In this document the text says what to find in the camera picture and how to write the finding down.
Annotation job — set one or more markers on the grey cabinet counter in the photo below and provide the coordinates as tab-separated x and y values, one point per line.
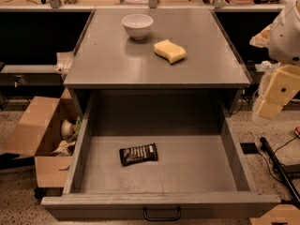
186	49

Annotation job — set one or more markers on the brown cardboard box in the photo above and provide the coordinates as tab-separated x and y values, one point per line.
38	135

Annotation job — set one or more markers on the white round object in box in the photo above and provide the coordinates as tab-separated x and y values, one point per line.
67	129

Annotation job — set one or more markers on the white ceramic bowl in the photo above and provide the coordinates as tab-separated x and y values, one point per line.
137	26

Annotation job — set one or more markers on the cardboard piece bottom right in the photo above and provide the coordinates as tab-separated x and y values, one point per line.
283	214

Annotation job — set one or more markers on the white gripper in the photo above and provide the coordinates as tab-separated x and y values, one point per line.
286	40

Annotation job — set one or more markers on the yellow sponge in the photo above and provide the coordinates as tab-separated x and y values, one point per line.
169	51

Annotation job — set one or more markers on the black drawer handle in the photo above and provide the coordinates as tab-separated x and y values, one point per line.
162	215

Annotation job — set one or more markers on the black rxbar chocolate bar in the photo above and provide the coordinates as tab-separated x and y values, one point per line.
138	154

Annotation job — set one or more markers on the grey open top drawer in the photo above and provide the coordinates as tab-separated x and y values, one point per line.
201	167

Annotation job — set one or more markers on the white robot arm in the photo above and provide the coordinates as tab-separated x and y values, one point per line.
282	39

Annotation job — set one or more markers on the black pole on floor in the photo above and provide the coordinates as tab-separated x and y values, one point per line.
285	171

